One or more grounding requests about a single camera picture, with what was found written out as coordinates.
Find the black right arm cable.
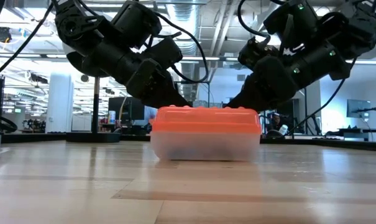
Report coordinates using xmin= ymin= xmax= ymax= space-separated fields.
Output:
xmin=287 ymin=77 xmax=347 ymax=136

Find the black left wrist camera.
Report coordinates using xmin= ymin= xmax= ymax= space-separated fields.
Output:
xmin=140 ymin=35 xmax=185 ymax=70

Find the black computer monitor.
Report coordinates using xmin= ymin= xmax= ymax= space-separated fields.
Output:
xmin=108 ymin=96 xmax=146 ymax=125

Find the wall screen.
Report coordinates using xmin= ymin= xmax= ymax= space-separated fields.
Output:
xmin=346 ymin=99 xmax=372 ymax=119

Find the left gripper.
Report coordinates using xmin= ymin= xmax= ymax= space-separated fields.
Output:
xmin=124 ymin=57 xmax=194 ymax=109

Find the person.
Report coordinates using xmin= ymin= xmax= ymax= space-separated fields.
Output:
xmin=270 ymin=113 xmax=285 ymax=133
xmin=143 ymin=105 xmax=159 ymax=131

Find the clear plastic supply box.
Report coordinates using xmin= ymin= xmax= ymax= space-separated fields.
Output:
xmin=150 ymin=129 xmax=262 ymax=162

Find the black ceiling dome camera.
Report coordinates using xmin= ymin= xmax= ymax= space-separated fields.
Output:
xmin=0 ymin=26 xmax=14 ymax=44

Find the silver ceiling air duct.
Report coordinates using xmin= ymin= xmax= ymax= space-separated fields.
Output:
xmin=166 ymin=0 xmax=201 ymax=100

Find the black looped cable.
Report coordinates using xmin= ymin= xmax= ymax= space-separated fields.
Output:
xmin=0 ymin=111 xmax=19 ymax=133

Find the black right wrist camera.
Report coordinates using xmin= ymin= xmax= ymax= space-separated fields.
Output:
xmin=237 ymin=35 xmax=282 ymax=72

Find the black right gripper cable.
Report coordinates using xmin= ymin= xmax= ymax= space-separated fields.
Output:
xmin=236 ymin=0 xmax=272 ymax=40

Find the black aluminium table frame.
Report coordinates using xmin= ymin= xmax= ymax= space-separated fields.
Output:
xmin=0 ymin=132 xmax=376 ymax=152

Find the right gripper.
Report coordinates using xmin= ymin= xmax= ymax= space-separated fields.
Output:
xmin=223 ymin=55 xmax=301 ymax=113

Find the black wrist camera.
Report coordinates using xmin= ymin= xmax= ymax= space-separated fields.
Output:
xmin=237 ymin=35 xmax=282 ymax=72
xmin=140 ymin=35 xmax=185 ymax=70

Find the orange plastic box lid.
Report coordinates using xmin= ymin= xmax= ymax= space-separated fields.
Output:
xmin=150 ymin=105 xmax=263 ymax=135

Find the long black left arm cable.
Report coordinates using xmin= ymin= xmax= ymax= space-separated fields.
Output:
xmin=0 ymin=2 xmax=55 ymax=78

